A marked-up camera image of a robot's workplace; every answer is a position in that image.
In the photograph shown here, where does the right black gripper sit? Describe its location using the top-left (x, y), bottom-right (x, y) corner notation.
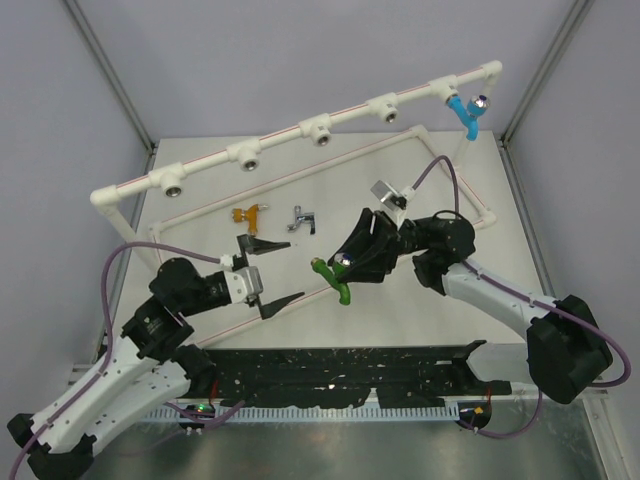
top-left (328, 207), bottom-right (438, 283)

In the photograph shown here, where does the green water faucet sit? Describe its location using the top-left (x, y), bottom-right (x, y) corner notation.
top-left (310, 253), bottom-right (353, 306)

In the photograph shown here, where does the white PVC pipe frame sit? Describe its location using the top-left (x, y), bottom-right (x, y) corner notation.
top-left (90, 61), bottom-right (502, 348)

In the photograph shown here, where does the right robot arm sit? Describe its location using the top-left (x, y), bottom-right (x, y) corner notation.
top-left (329, 209), bottom-right (613, 404)

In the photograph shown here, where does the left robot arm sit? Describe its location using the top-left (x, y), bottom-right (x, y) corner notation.
top-left (7, 234), bottom-right (297, 479)

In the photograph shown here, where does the orange water faucet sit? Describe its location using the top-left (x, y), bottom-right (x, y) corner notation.
top-left (231, 204), bottom-right (269, 237)

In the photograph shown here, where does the chrome water faucet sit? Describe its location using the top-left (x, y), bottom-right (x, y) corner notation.
top-left (286, 205), bottom-right (316, 235)

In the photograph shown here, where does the blue water faucet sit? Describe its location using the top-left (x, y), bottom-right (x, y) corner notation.
top-left (445, 94), bottom-right (491, 142)

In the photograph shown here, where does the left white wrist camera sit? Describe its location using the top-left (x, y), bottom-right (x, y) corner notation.
top-left (218, 254), bottom-right (265, 305)

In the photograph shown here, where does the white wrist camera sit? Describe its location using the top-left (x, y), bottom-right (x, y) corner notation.
top-left (370, 180), bottom-right (416, 228)
top-left (218, 254), bottom-right (265, 305)

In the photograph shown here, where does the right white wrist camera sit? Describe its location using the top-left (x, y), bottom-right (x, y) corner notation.
top-left (370, 180), bottom-right (416, 228)

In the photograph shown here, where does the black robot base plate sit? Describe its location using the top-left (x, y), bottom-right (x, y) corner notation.
top-left (185, 340), bottom-right (512, 409)

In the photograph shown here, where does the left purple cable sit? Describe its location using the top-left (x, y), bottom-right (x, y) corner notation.
top-left (6, 241), bottom-right (246, 480)

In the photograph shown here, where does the white slotted cable duct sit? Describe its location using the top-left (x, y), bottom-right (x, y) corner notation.
top-left (144, 403), bottom-right (460, 422)

